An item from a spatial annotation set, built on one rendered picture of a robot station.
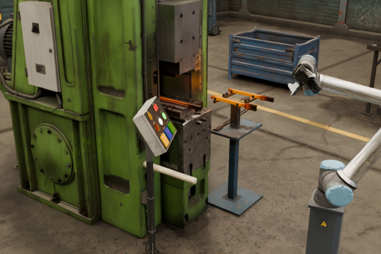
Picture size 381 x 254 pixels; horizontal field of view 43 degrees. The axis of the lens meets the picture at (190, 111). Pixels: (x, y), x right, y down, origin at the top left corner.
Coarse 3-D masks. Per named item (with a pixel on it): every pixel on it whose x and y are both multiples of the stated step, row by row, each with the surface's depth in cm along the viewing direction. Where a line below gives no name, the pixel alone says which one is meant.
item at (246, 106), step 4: (212, 96) 390; (216, 96) 389; (220, 100) 386; (224, 100) 383; (228, 100) 380; (232, 100) 380; (240, 104) 374; (244, 104) 370; (248, 104) 369; (252, 104) 369; (244, 108) 371; (248, 108) 371; (252, 108) 369; (256, 108) 367
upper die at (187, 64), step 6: (186, 60) 345; (192, 60) 352; (162, 66) 349; (168, 66) 346; (174, 66) 343; (180, 66) 341; (186, 66) 347; (192, 66) 354; (168, 72) 347; (174, 72) 344; (180, 72) 343
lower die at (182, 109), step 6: (162, 96) 382; (162, 102) 370; (168, 102) 369; (186, 102) 370; (168, 108) 360; (174, 108) 360; (180, 108) 358; (186, 108) 359; (168, 114) 359; (174, 114) 356; (180, 114) 354; (186, 114) 360
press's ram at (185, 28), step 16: (176, 0) 343; (192, 0) 343; (160, 16) 330; (176, 16) 325; (192, 16) 341; (160, 32) 334; (176, 32) 329; (192, 32) 345; (160, 48) 338; (176, 48) 333; (192, 48) 349
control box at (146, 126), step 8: (144, 104) 314; (152, 104) 308; (160, 104) 321; (144, 112) 292; (152, 112) 302; (160, 112) 315; (136, 120) 291; (144, 120) 290; (152, 120) 297; (168, 120) 321; (144, 128) 292; (152, 128) 292; (160, 128) 303; (168, 128) 315; (144, 136) 294; (152, 136) 293; (152, 144) 295; (160, 144) 294; (168, 144) 304; (160, 152) 296
